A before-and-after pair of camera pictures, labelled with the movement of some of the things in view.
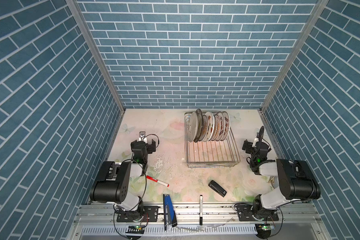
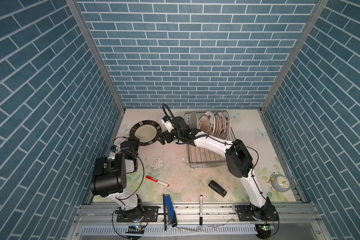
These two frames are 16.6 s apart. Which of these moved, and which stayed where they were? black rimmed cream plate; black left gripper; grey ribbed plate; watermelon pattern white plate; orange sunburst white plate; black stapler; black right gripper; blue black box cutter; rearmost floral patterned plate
Moved: black left gripper; black rimmed cream plate; black right gripper
Stayed: grey ribbed plate; orange sunburst white plate; black stapler; rearmost floral patterned plate; blue black box cutter; watermelon pattern white plate
